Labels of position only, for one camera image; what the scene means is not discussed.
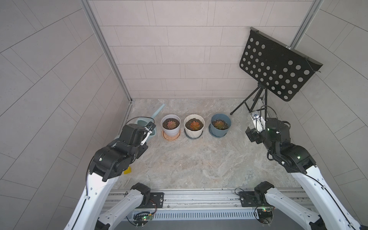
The black perforated music stand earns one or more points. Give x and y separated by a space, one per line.
277 68

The green-red succulent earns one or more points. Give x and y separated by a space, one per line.
220 124

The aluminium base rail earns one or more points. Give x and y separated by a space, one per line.
191 199

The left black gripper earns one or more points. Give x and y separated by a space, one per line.
143 147

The orange-red succulent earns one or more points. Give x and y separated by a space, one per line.
195 126

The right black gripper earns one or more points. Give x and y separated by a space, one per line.
252 132

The peach pot saucer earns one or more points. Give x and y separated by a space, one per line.
169 138

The left circuit board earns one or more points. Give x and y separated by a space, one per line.
142 218

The white round plant pot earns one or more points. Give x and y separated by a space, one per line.
164 122

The grey-blue pot saucer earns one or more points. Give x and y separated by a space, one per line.
191 137

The cream faceted plant pot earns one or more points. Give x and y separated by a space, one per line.
188 120

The right circuit board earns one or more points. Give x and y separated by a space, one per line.
265 217

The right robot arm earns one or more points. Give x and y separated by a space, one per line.
296 160

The blue plant pot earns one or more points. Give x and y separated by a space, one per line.
223 117

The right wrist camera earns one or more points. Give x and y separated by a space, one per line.
258 121

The circuit board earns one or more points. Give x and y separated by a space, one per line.
265 217
142 218

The pink succulent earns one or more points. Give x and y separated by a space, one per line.
171 125

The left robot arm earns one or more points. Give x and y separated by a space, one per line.
104 170

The yellow plastic block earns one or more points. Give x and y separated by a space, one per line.
128 170

